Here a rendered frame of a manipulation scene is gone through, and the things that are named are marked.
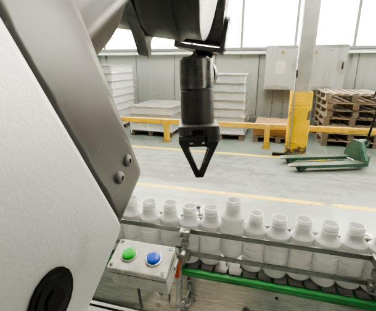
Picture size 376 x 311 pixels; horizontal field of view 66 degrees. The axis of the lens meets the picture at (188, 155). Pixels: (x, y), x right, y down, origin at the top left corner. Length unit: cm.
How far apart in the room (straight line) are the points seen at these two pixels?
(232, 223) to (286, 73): 674
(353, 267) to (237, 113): 539
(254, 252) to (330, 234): 19
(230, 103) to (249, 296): 539
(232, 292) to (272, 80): 674
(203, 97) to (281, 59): 691
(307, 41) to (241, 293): 478
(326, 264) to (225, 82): 541
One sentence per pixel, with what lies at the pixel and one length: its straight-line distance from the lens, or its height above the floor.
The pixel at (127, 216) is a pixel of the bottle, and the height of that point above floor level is 112.
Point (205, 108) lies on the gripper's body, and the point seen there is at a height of 146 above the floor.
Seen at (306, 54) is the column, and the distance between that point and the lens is 531.
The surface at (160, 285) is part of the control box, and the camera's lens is 69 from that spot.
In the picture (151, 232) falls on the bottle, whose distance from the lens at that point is 83.
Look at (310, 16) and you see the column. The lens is 535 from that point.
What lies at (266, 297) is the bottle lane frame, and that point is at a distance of 84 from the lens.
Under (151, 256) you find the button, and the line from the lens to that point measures 68.
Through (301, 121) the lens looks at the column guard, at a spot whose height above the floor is 61.
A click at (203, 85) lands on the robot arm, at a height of 149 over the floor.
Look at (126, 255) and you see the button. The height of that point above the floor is 112.
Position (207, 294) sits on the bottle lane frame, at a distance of 87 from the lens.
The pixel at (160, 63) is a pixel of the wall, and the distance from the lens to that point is 818.
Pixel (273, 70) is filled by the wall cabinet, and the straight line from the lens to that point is 736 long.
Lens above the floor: 153
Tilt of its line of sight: 18 degrees down
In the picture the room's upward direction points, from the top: straight up
